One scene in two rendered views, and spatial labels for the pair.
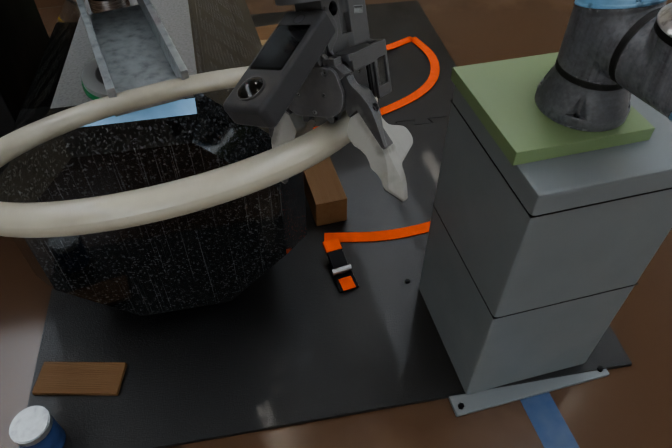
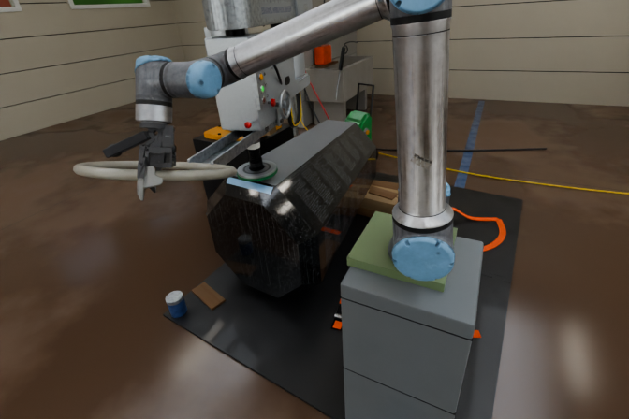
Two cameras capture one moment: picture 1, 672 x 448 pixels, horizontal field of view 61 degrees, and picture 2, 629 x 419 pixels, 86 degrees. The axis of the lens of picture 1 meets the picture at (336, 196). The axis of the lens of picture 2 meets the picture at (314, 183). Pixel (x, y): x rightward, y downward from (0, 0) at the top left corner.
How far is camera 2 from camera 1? 91 cm
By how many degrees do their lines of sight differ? 39
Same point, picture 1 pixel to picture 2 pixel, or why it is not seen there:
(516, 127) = (364, 247)
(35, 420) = (176, 296)
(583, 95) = not seen: hidden behind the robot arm
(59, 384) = (200, 293)
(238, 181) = (103, 172)
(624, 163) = (408, 295)
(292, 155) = (122, 172)
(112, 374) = (217, 300)
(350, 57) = (147, 147)
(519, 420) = not seen: outside the picture
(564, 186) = (358, 286)
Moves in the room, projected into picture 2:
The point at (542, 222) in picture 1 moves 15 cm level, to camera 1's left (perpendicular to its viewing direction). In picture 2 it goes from (348, 305) to (314, 284)
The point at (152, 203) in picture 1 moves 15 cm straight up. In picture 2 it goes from (84, 169) to (62, 116)
